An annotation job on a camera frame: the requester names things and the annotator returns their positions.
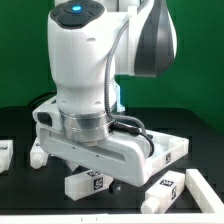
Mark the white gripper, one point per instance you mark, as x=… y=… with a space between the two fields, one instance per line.
x=121 y=156

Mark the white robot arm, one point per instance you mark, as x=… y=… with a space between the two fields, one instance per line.
x=89 y=42

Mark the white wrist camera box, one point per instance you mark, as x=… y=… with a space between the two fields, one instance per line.
x=49 y=115

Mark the white desk tabletop tray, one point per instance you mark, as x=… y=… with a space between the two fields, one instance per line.
x=167 y=150

